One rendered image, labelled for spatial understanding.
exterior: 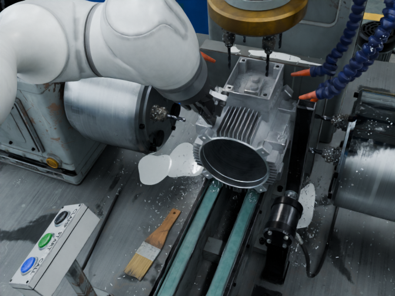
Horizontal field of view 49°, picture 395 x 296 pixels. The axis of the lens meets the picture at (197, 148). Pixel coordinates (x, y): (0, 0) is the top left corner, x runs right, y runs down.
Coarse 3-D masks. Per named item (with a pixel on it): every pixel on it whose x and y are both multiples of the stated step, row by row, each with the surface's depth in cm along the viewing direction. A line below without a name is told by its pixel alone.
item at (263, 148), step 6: (282, 90) 96; (288, 90) 96; (282, 96) 97; (288, 96) 96; (204, 132) 88; (210, 132) 89; (204, 138) 89; (210, 138) 88; (258, 144) 86; (264, 144) 85; (258, 150) 85; (264, 150) 85; (270, 150) 86; (264, 156) 86; (204, 168) 99; (204, 174) 99; (264, 186) 94; (258, 192) 96
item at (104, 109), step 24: (72, 96) 96; (96, 96) 94; (120, 96) 92; (144, 96) 92; (72, 120) 101; (96, 120) 96; (120, 120) 93; (144, 120) 94; (168, 120) 107; (120, 144) 100; (144, 144) 98
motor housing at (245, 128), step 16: (240, 112) 90; (224, 128) 88; (240, 128) 86; (256, 128) 87; (272, 128) 91; (288, 128) 94; (208, 144) 97; (224, 144) 103; (240, 144) 105; (256, 144) 86; (208, 160) 97; (224, 160) 101; (240, 160) 102; (256, 160) 101; (272, 160) 87; (224, 176) 99; (240, 176) 99; (256, 176) 97; (272, 176) 90
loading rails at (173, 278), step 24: (216, 192) 99; (240, 192) 113; (264, 192) 97; (192, 216) 95; (216, 216) 103; (240, 216) 94; (264, 216) 106; (192, 240) 91; (216, 240) 99; (240, 240) 90; (264, 240) 100; (168, 264) 87; (192, 264) 92; (240, 264) 88; (168, 288) 84; (216, 288) 84
